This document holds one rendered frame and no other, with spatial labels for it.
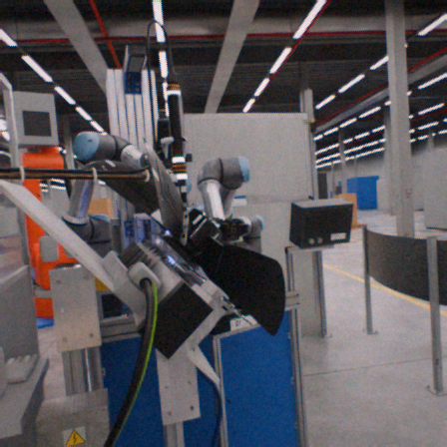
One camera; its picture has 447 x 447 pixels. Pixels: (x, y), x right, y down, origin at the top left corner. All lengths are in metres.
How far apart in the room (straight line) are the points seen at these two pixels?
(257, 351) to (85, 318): 0.93
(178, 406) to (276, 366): 0.78
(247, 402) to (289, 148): 2.19
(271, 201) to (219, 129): 0.75
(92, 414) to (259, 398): 0.98
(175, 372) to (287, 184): 2.46
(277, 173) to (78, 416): 2.63
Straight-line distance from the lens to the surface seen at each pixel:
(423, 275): 2.70
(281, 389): 1.84
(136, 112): 2.17
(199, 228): 1.01
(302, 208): 1.63
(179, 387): 1.07
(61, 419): 0.99
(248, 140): 3.19
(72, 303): 0.98
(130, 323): 1.55
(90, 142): 1.64
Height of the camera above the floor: 1.28
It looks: 3 degrees down
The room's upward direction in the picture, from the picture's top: 5 degrees counter-clockwise
